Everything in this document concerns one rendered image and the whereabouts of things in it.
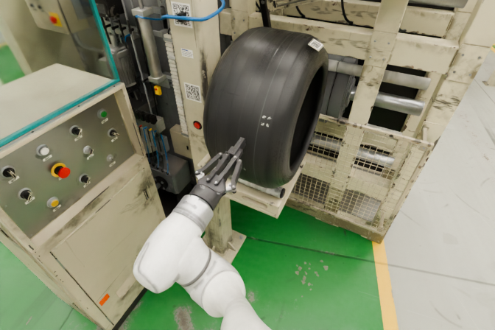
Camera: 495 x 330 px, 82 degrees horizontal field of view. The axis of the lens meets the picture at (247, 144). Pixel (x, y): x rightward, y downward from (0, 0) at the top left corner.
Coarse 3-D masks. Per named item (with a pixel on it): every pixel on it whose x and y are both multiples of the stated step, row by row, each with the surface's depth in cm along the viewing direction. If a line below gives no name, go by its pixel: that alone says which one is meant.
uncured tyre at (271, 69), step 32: (256, 32) 92; (288, 32) 92; (224, 64) 87; (256, 64) 83; (288, 64) 81; (320, 64) 93; (224, 96) 85; (256, 96) 81; (288, 96) 80; (320, 96) 119; (224, 128) 87; (256, 128) 82; (288, 128) 82; (256, 160) 87; (288, 160) 92
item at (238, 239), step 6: (234, 234) 199; (240, 234) 199; (204, 240) 196; (234, 240) 196; (240, 240) 196; (234, 246) 192; (240, 246) 192; (216, 252) 189; (228, 252) 189; (234, 252) 189; (228, 258) 186
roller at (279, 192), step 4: (228, 176) 120; (240, 180) 118; (244, 180) 117; (244, 184) 119; (248, 184) 117; (252, 184) 116; (256, 188) 116; (260, 188) 115; (264, 188) 114; (276, 188) 113; (280, 188) 113; (268, 192) 114; (272, 192) 113; (276, 192) 112; (280, 192) 112; (284, 192) 115; (276, 196) 113; (280, 196) 112
